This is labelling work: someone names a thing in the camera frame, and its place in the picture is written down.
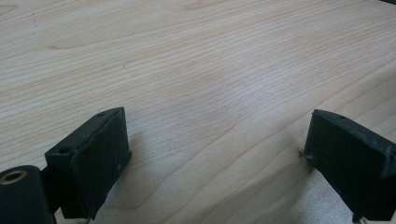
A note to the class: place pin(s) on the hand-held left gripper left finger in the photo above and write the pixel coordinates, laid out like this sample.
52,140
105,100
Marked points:
93,161

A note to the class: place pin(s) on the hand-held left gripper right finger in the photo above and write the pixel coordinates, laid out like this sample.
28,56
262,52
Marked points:
355,168

